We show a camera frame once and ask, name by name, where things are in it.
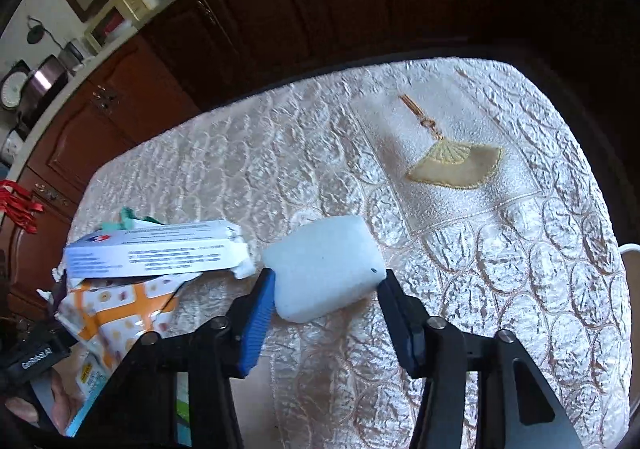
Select round kitchen scale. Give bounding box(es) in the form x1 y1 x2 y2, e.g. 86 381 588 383
0 60 31 111

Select teal snack packet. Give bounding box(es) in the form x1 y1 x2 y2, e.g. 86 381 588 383
117 206 163 230

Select white and orange snack packet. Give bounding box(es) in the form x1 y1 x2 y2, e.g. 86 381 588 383
52 271 203 380

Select blue and white medicine box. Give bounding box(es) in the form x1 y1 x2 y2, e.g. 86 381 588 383
62 219 251 280

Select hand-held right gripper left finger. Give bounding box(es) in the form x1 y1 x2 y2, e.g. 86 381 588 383
82 268 277 449

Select white foam sponge block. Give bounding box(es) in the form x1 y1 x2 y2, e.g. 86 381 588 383
261 215 387 322

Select red ribbon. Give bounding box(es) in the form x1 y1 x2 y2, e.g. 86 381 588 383
0 179 41 235

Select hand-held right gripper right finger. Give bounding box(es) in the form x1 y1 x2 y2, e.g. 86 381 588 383
376 271 588 449

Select dark wooden kitchen cabinets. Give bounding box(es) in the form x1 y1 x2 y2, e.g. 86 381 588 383
0 0 616 330

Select steel cooking pot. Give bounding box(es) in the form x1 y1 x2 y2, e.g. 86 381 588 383
20 55 68 115

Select cream quilted tablecloth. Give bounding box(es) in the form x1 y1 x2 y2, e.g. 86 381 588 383
65 56 633 449

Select white box with rainbow print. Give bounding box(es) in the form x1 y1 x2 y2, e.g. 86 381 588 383
40 344 193 447

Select steel cup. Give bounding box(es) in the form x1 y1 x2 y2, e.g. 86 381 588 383
59 40 90 71

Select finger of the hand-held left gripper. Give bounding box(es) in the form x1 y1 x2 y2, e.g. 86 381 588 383
47 279 71 330

